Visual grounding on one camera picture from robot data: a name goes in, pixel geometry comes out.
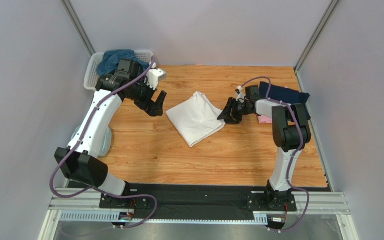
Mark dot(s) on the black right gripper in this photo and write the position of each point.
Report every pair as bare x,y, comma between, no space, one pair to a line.
236,110

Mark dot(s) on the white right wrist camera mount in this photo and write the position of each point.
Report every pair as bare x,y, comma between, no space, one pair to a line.
240,96

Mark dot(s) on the folded pink t-shirt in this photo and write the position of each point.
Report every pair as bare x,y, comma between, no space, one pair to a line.
262,119

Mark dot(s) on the folded navy t-shirt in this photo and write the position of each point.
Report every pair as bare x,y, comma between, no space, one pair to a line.
286,95

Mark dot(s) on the white t-shirt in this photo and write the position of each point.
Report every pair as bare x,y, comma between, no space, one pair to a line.
196,119

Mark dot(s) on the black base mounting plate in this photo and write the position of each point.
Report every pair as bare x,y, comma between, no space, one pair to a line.
192,202

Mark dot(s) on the corner aluminium post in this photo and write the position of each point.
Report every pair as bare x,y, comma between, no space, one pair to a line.
77,24
329,12

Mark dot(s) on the left corner aluminium post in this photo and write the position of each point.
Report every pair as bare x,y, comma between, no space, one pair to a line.
77,24

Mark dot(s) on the right corner aluminium post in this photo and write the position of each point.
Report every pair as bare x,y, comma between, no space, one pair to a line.
329,12

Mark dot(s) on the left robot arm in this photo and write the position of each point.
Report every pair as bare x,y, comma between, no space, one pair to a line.
79,161

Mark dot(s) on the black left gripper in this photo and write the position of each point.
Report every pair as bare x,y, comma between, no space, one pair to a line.
154,109

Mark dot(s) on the white plastic laundry basket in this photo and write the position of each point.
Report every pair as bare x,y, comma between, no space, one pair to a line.
91,76

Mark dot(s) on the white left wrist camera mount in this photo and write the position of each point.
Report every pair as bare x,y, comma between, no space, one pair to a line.
154,76

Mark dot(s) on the crumpled blue t-shirt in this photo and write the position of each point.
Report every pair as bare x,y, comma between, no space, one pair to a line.
112,58

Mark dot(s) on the light blue plastic object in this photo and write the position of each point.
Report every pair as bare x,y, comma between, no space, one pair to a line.
106,141

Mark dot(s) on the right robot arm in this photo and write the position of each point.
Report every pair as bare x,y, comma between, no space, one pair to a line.
290,131

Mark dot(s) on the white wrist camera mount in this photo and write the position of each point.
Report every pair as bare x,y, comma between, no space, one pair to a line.
240,96
154,76

